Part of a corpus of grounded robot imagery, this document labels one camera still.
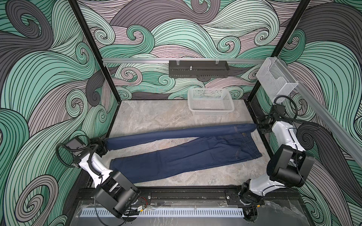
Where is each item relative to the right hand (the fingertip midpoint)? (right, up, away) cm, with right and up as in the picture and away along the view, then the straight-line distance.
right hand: (257, 120), depth 87 cm
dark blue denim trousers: (-27, -18, +7) cm, 33 cm away
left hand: (-92, -8, -10) cm, 93 cm away
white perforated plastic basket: (-22, +14, +35) cm, 43 cm away
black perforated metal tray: (-37, +34, +3) cm, 50 cm away
